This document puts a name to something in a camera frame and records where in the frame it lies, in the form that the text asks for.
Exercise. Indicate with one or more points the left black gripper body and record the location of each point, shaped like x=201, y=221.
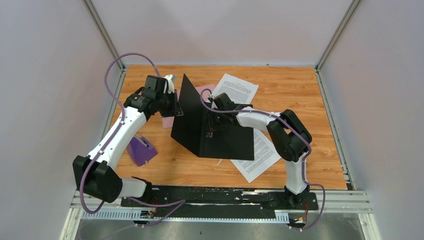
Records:
x=168, y=105

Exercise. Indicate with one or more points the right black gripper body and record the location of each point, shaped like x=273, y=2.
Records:
x=217, y=121

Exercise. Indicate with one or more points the printed paper sheet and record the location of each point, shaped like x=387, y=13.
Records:
x=238, y=90
x=265, y=155

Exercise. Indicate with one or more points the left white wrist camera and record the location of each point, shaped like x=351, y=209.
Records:
x=170, y=83

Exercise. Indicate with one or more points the purple box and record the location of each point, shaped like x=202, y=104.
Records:
x=141, y=151

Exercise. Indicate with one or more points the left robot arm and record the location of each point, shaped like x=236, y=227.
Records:
x=95, y=173

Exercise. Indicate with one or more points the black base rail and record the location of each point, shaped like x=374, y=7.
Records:
x=226, y=205

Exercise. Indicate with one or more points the red folder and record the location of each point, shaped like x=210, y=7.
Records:
x=191, y=130

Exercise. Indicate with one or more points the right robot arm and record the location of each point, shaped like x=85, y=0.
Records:
x=289, y=136

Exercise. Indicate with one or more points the pink paper sheet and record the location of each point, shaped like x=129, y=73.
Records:
x=167, y=122

